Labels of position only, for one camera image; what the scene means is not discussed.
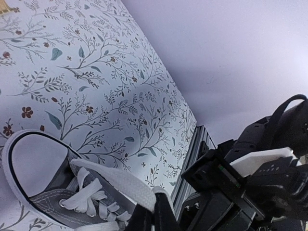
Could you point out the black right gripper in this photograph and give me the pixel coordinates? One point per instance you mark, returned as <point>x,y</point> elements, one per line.
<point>224,201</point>

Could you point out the floral patterned table mat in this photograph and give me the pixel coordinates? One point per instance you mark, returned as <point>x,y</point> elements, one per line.
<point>84,72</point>

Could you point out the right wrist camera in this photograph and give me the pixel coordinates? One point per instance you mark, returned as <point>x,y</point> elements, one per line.
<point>249,164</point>

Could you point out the grey canvas sneaker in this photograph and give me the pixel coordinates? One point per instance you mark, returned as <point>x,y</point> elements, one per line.
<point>38,170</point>

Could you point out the white shoelace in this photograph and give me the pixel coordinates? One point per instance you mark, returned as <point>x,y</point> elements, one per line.
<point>125,183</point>

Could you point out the woven bamboo tray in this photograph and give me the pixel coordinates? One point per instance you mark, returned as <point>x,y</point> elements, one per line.
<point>5,8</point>

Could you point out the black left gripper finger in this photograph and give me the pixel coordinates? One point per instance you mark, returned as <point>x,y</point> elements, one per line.
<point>162,219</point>

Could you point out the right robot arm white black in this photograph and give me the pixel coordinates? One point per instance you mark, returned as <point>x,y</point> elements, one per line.
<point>286,127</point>

